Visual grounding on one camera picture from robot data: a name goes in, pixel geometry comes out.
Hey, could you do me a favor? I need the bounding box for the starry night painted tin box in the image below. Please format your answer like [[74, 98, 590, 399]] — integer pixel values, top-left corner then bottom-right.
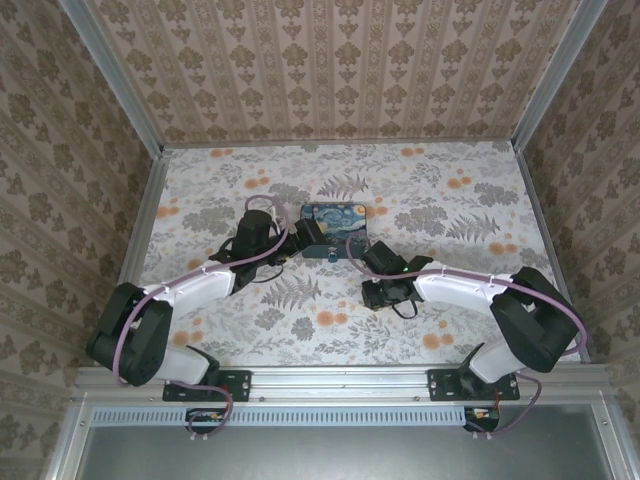
[[299, 202, 373, 261]]

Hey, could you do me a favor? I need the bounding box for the floral table cover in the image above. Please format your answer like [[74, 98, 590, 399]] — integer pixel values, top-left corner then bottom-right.
[[119, 144, 584, 369]]

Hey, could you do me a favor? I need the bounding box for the small black controller board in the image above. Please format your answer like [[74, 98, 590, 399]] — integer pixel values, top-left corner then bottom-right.
[[462, 405, 502, 433], [185, 407, 227, 434]]

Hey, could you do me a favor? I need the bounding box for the grey metal sheet panel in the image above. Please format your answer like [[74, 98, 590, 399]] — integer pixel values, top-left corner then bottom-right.
[[74, 424, 616, 480]]

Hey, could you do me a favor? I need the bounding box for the thin black camera cable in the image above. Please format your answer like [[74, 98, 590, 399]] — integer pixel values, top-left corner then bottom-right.
[[247, 259, 287, 287], [392, 292, 420, 320]]

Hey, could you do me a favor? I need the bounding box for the aluminium rear rail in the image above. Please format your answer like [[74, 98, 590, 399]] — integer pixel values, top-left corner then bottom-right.
[[162, 141, 519, 151]]

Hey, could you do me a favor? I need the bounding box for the aluminium side rail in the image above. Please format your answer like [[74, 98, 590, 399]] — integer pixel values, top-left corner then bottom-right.
[[94, 148, 174, 370], [514, 142, 601, 366]]

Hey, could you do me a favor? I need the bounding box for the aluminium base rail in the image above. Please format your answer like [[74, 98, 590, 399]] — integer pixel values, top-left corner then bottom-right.
[[74, 365, 612, 404]]

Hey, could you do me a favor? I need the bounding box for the grey slotted cable duct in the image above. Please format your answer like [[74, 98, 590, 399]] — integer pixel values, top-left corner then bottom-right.
[[91, 404, 615, 427]]

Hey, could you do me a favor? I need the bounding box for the aluminium frame post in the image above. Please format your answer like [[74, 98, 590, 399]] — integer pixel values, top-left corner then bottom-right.
[[510, 0, 601, 151], [58, 0, 166, 154]]

